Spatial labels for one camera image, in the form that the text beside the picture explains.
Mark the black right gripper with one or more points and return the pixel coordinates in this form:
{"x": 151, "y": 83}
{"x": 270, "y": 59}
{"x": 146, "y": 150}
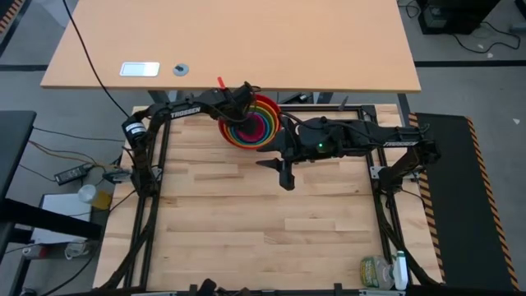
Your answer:
{"x": 304, "y": 141}

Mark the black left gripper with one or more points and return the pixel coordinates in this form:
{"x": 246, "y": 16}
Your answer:
{"x": 236, "y": 103}

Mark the blue bowl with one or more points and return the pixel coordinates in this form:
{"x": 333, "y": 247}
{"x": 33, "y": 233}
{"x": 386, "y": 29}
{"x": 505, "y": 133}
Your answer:
{"x": 259, "y": 126}

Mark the small pink bowl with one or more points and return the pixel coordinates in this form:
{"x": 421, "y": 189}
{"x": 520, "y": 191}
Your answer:
{"x": 261, "y": 121}

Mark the green bowl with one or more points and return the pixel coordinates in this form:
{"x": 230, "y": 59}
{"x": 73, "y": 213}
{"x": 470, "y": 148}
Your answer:
{"x": 263, "y": 129}

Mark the orange bowl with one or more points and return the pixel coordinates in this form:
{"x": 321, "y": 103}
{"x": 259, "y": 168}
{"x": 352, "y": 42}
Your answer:
{"x": 267, "y": 133}

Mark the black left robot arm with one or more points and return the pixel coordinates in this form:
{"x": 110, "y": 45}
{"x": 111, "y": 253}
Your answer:
{"x": 144, "y": 123}

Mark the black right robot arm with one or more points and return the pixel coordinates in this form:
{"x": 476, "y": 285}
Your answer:
{"x": 394, "y": 141}

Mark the large red bowl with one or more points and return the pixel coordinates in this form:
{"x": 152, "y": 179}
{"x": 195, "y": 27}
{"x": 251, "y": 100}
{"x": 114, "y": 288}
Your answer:
{"x": 271, "y": 137}

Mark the grey round desk grommet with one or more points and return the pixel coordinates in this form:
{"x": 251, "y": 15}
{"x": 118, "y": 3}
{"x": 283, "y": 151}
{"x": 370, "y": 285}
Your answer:
{"x": 181, "y": 70}

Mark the beige wooden desk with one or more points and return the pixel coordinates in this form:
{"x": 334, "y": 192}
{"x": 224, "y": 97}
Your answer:
{"x": 246, "y": 37}

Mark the white flat card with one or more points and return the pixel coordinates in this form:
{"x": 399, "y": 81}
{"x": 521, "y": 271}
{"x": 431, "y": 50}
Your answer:
{"x": 139, "y": 69}

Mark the clear plastic water bottle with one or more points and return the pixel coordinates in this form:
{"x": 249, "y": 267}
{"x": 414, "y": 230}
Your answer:
{"x": 376, "y": 271}

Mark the white spray bottle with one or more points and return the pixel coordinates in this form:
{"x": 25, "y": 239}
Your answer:
{"x": 400, "y": 271}

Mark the yellow floor object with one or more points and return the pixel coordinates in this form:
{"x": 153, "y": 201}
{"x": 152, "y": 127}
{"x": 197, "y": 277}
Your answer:
{"x": 102, "y": 200}

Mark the clear plastic cup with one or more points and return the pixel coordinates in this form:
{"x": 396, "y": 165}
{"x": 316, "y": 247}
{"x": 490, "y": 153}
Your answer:
{"x": 87, "y": 193}

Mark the black hazard-striped floor mat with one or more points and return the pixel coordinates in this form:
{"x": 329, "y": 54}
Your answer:
{"x": 456, "y": 197}

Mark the black power adapter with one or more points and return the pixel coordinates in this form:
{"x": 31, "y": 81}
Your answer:
{"x": 73, "y": 174}

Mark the white flat box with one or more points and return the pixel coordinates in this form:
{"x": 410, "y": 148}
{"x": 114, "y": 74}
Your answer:
{"x": 57, "y": 214}

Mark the black side table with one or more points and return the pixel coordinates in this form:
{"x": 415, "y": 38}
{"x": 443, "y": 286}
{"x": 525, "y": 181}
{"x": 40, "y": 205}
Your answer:
{"x": 14, "y": 140}

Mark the black computer case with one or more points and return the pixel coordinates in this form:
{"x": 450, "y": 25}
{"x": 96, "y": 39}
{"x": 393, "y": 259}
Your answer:
{"x": 456, "y": 14}

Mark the black aluminium table frame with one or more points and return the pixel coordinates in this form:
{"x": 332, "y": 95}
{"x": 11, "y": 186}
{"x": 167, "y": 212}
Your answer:
{"x": 164, "y": 205}

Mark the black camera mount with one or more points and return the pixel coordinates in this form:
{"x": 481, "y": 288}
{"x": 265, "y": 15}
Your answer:
{"x": 207, "y": 288}

